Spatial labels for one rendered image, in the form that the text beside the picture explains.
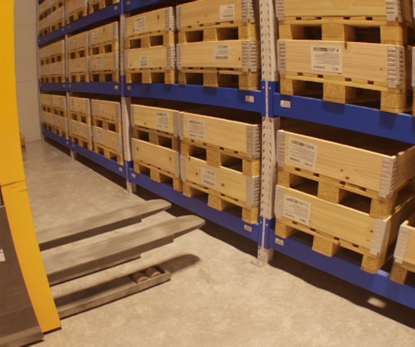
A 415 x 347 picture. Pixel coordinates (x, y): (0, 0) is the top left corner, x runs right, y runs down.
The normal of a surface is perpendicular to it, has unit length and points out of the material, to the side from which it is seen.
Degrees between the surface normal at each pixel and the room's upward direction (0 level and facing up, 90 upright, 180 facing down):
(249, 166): 90
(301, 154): 90
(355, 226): 90
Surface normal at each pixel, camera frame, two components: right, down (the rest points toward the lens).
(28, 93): 0.63, 0.22
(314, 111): -0.77, 0.21
